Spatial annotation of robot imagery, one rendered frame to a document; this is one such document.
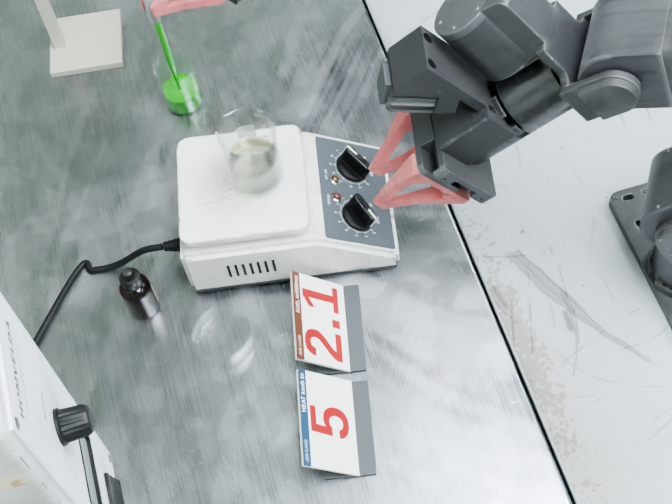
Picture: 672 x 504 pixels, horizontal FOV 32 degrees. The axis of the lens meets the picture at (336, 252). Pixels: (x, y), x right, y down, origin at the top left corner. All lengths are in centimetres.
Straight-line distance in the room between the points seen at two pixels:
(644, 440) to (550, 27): 38
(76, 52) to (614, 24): 67
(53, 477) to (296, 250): 62
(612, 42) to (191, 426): 50
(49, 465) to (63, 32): 93
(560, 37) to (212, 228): 37
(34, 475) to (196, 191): 66
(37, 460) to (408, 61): 51
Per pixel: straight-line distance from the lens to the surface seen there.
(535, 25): 88
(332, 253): 108
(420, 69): 88
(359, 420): 105
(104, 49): 134
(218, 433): 107
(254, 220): 106
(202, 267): 109
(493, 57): 89
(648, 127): 123
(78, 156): 126
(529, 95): 92
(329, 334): 108
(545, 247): 114
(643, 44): 86
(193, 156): 112
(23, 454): 45
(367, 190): 113
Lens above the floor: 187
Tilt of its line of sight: 58 degrees down
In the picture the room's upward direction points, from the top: 10 degrees counter-clockwise
